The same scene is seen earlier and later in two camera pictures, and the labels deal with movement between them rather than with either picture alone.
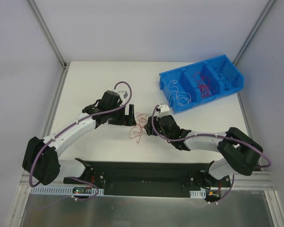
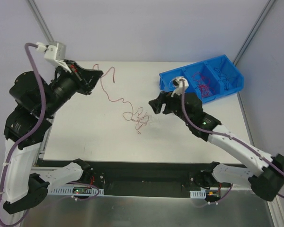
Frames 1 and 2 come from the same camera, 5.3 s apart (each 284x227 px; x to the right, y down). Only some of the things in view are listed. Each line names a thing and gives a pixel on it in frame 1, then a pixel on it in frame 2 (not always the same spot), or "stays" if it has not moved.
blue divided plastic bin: (193, 84) stays
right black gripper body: (155, 127) → (169, 104)
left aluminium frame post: (48, 34) stays
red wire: (204, 82) stays
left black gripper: (122, 118) → (81, 78)
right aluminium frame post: (252, 32) stays
